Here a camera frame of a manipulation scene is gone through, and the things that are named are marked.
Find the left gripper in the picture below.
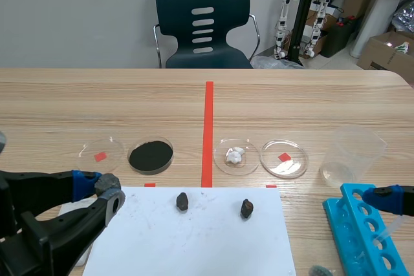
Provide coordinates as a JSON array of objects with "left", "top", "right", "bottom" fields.
[{"left": 0, "top": 169, "right": 126, "bottom": 276}]

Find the clear plastic bag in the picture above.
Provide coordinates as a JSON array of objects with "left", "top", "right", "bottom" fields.
[{"left": 250, "top": 55, "right": 305, "bottom": 70}]

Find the dark blue chair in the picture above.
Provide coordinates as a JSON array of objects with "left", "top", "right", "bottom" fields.
[{"left": 153, "top": 0, "right": 261, "bottom": 70}]

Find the small grey stone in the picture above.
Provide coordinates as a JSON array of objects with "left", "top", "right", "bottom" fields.
[{"left": 94, "top": 173, "right": 122, "bottom": 196}]

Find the white sheet of paper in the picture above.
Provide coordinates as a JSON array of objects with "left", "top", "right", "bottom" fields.
[{"left": 82, "top": 186, "right": 297, "bottom": 276}]

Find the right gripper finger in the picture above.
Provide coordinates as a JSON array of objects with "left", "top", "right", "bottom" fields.
[
  {"left": 309, "top": 265, "right": 331, "bottom": 276},
  {"left": 361, "top": 184, "right": 414, "bottom": 217}
]

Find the clear plastic beaker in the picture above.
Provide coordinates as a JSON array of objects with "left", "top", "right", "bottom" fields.
[{"left": 319, "top": 126, "right": 388, "bottom": 189}]

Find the white lump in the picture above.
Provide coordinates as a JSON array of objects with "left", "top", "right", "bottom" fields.
[{"left": 225, "top": 147, "right": 246, "bottom": 164}]

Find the small white robot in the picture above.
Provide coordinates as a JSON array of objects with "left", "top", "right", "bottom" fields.
[
  {"left": 273, "top": 0, "right": 307, "bottom": 61},
  {"left": 301, "top": 0, "right": 334, "bottom": 58}
]

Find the small dark stone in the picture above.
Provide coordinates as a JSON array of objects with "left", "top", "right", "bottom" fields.
[
  {"left": 175, "top": 192, "right": 190, "bottom": 213},
  {"left": 239, "top": 198, "right": 254, "bottom": 220}
]

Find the black metal rail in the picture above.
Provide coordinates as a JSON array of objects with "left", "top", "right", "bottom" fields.
[{"left": 288, "top": 0, "right": 321, "bottom": 62}]

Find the empty clear glass dish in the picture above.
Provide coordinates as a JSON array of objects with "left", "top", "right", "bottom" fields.
[
  {"left": 260, "top": 139, "right": 309, "bottom": 179},
  {"left": 77, "top": 138, "right": 125, "bottom": 173}
]

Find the turquoise rack with round holes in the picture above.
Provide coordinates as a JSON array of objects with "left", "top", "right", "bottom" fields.
[{"left": 322, "top": 183, "right": 409, "bottom": 276}]

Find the clear plastic dropper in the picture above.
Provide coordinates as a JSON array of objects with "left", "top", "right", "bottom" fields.
[{"left": 372, "top": 215, "right": 404, "bottom": 245}]

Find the glass dish with black powder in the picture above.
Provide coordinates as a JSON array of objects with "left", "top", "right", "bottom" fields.
[{"left": 127, "top": 136, "right": 175, "bottom": 175}]

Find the silver foil bag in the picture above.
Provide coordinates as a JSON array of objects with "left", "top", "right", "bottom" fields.
[{"left": 391, "top": 0, "right": 414, "bottom": 35}]

